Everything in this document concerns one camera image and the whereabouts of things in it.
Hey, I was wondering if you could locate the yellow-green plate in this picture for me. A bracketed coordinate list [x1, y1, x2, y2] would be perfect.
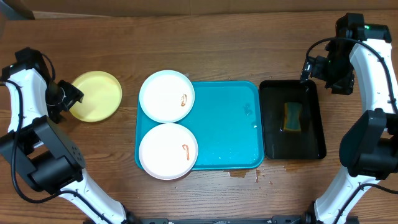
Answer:
[70, 71, 123, 122]

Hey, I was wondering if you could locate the yellow green sponge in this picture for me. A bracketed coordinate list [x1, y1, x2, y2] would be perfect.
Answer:
[282, 102, 302, 131]

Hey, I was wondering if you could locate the white plate with red stain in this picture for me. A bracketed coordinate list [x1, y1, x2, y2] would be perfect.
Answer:
[139, 123, 198, 180]

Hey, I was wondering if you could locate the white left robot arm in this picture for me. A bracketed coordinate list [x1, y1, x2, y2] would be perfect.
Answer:
[1, 66, 137, 223]

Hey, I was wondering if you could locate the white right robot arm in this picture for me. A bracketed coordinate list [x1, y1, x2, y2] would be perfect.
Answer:
[300, 37, 397, 223]

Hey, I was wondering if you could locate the black plastic tray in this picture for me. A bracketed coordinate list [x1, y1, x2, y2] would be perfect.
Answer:
[259, 80, 326, 160]

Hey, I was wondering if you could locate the teal plastic tray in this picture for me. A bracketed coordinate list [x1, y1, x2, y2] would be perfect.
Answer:
[134, 80, 265, 171]

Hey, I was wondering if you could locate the white plate with blue rim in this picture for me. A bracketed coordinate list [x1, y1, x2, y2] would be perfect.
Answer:
[139, 70, 195, 123]

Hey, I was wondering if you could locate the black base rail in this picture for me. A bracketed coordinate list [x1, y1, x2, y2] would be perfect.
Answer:
[141, 215, 303, 224]

